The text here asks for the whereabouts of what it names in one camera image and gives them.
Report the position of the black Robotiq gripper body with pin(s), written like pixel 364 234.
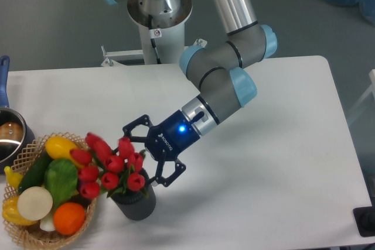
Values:
pixel 171 137

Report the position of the yellow bell pepper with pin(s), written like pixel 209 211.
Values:
pixel 10 213

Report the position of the woven wicker basket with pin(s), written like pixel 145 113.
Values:
pixel 32 237

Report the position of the yellow squash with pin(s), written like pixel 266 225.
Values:
pixel 58 147

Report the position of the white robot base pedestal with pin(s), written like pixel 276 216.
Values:
pixel 161 39

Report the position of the orange fruit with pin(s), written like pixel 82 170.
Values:
pixel 69 218

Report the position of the dark grey ribbed vase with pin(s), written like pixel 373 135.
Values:
pixel 136 205

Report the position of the blue handled saucepan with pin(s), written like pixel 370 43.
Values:
pixel 15 133

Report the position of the black device at edge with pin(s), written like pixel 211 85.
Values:
pixel 364 218

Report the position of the dark green cucumber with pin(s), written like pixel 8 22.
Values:
pixel 36 173

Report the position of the white onion half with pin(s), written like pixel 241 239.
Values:
pixel 36 204

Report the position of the green lettuce leaf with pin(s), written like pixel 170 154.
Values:
pixel 61 181

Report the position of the yellow banana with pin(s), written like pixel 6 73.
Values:
pixel 13 178

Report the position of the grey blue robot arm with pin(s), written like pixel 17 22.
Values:
pixel 219 75

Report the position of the red tulip bouquet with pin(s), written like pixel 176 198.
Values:
pixel 110 171

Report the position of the white furniture edge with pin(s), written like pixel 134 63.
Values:
pixel 362 102

